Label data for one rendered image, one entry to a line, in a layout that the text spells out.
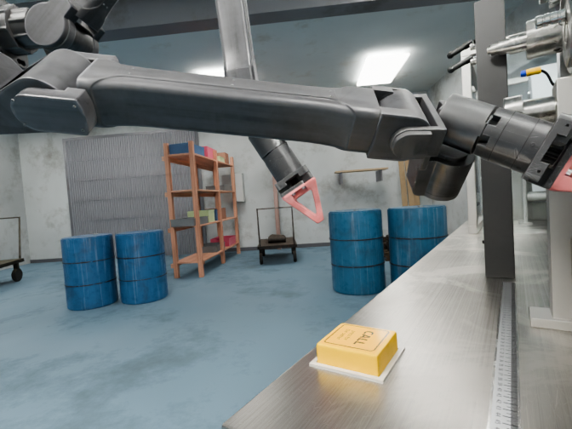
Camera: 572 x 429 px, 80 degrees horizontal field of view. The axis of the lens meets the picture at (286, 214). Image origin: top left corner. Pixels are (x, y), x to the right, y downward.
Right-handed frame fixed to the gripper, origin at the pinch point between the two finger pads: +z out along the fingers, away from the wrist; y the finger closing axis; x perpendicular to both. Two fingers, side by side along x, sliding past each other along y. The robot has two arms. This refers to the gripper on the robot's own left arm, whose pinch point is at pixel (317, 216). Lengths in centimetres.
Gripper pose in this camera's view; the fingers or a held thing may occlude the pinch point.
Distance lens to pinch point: 64.7
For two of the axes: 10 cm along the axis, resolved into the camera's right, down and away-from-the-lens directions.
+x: -8.3, 5.5, 0.9
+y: 0.7, -0.5, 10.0
